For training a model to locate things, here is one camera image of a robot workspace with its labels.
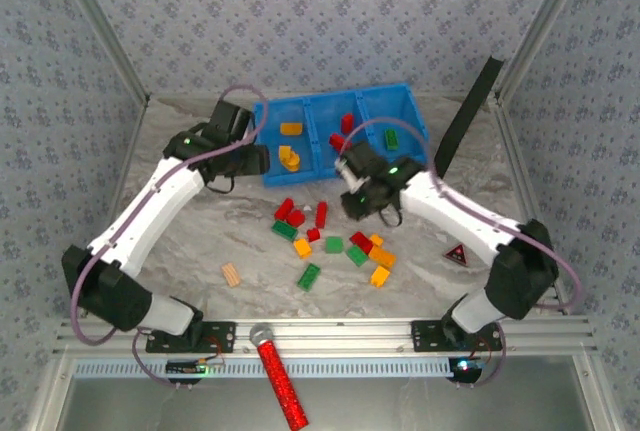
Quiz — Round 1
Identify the long orange lego brick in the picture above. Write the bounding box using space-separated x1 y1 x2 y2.
368 245 397 269

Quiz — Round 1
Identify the long green lego brick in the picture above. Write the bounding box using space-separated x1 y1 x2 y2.
296 263 322 292
270 220 299 242

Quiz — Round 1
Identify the blue three-compartment plastic bin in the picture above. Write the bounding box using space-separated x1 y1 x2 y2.
252 82 430 189

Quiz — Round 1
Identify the red black triangle badge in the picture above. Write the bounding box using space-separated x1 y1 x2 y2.
443 243 473 267

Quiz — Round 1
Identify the long black flat strip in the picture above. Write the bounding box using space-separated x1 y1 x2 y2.
432 55 505 177

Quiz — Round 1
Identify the small circuit board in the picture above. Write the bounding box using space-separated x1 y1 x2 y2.
166 359 209 377
448 356 485 383

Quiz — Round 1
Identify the red glitter microphone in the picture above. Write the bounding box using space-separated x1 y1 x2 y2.
248 323 310 431

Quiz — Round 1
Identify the grey metal sheet panel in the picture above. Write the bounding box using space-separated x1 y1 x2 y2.
54 375 601 431

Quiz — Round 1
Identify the aluminium table side rail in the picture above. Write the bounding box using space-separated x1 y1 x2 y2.
492 93 571 316
79 94 152 320

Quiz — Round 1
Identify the horizontal aluminium mounting rail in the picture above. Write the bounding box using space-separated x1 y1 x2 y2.
52 314 600 358

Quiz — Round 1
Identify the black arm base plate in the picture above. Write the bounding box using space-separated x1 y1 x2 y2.
144 320 237 355
410 319 503 352

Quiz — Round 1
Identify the slotted white cable duct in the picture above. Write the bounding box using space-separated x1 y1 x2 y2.
74 355 484 381

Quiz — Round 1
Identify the aluminium frame post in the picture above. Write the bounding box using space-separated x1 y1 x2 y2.
49 0 152 105
493 0 597 102

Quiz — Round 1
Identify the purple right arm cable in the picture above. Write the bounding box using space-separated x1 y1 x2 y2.
337 117 585 388

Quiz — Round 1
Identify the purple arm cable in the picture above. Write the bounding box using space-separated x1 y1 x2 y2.
71 84 270 391
337 117 585 388

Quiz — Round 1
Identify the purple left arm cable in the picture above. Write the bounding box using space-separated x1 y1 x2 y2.
71 84 270 391

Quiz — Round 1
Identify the aluminium frame strut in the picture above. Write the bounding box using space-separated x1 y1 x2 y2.
24 350 76 431
572 353 626 431

